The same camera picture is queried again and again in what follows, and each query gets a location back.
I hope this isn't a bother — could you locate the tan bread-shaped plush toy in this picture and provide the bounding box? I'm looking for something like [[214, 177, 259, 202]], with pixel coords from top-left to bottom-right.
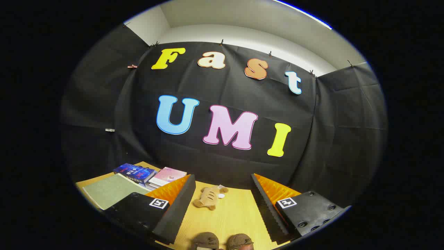
[[193, 185, 229, 211]]

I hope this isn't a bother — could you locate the blue book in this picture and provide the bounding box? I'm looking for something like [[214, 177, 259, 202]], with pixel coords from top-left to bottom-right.
[[113, 163, 156, 184]]

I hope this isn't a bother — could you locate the row of black clips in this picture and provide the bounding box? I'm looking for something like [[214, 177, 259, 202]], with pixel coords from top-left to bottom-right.
[[122, 22, 355, 77]]

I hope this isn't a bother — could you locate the pink book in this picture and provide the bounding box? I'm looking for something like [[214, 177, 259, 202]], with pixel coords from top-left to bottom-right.
[[149, 167, 188, 188]]

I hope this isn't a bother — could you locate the brown fuzzy shoe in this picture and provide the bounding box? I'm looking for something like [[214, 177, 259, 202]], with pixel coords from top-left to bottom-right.
[[191, 232, 220, 250], [227, 233, 254, 250]]

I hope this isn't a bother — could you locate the black backdrop cloth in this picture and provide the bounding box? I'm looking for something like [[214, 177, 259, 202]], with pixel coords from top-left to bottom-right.
[[61, 24, 388, 209]]

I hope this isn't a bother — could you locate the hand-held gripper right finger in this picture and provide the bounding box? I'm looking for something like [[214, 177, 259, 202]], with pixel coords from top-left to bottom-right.
[[250, 173, 352, 244]]

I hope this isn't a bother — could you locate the green fabric storage box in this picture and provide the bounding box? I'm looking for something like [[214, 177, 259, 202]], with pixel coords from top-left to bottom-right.
[[82, 174, 153, 210]]

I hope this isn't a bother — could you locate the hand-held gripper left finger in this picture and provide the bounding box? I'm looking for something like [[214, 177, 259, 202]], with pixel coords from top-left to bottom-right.
[[103, 174, 197, 245]]

